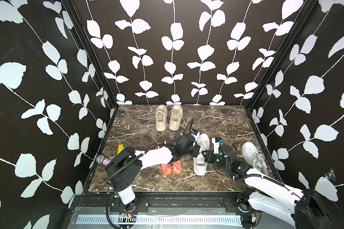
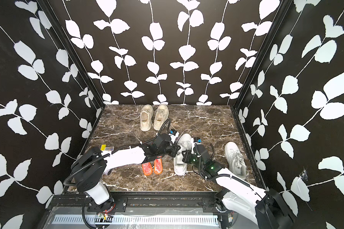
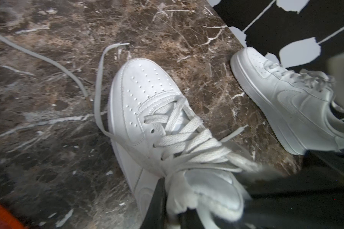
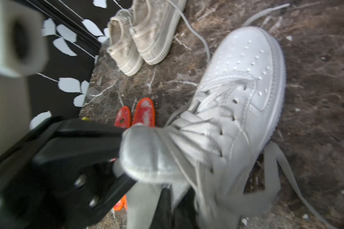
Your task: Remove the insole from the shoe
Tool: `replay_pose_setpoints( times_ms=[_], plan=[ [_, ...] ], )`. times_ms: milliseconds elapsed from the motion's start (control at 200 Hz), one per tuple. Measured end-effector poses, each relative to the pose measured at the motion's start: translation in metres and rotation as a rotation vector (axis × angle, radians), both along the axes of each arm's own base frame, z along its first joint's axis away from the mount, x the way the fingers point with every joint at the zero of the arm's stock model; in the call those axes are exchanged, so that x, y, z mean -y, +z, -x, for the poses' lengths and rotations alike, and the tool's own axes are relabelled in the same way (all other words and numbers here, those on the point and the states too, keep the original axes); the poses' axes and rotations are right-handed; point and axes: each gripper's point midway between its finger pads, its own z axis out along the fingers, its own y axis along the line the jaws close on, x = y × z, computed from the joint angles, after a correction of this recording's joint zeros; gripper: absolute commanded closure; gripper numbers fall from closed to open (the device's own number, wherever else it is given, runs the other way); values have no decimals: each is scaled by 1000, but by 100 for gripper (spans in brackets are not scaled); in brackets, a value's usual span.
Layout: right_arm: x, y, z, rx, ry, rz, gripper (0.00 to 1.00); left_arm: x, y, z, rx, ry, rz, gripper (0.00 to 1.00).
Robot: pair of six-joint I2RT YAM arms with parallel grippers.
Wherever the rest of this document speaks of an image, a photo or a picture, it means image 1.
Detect white sneaker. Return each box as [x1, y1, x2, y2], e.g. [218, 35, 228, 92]
[242, 142, 268, 175]
[193, 134, 210, 176]

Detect red insole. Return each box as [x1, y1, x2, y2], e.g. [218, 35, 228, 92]
[156, 142, 173, 177]
[173, 160, 182, 175]

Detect beige sneaker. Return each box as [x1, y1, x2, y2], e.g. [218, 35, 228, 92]
[155, 105, 167, 132]
[169, 105, 183, 131]

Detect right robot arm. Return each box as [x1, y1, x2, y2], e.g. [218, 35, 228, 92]
[197, 134, 333, 229]

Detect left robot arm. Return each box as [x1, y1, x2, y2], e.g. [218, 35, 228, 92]
[96, 129, 200, 210]

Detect yellow card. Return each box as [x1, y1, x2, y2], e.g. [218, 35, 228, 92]
[117, 144, 124, 154]

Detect purple glitter tube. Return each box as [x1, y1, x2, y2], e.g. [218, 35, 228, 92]
[96, 155, 111, 166]

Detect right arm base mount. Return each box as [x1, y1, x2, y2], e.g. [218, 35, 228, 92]
[220, 197, 262, 215]

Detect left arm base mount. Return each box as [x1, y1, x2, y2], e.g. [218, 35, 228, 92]
[108, 196, 150, 214]

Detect white vented rail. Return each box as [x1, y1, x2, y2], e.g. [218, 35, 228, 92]
[75, 214, 243, 227]

